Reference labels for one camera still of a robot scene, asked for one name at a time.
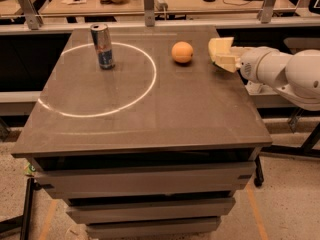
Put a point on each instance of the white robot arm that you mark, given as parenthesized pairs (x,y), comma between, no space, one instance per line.
(294,77)

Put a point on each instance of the right metal bracket post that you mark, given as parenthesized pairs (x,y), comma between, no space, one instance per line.
(266,11)

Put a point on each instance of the orange fruit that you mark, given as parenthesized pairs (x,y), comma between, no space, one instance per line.
(182,52)

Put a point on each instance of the silver blue energy drink can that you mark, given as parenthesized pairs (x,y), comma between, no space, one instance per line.
(102,42)

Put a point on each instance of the metal bracket post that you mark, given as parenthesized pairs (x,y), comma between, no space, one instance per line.
(149,13)
(33,19)
(266,11)

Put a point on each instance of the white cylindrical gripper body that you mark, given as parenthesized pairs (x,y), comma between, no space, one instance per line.
(250,64)

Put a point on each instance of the yellow wavy sponge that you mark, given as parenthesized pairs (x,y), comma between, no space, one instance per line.
(219,50)

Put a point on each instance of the grey drawer cabinet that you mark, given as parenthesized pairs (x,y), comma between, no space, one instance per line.
(148,147)

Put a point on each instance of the foam-padded gripper finger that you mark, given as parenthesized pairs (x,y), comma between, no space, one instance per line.
(228,62)
(237,51)

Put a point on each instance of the left metal bracket post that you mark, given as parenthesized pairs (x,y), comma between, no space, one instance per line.
(33,19)

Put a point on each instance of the white power strip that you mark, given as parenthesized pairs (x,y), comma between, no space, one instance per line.
(161,5)

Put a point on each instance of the middle metal bracket post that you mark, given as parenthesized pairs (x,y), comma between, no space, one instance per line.
(149,13)

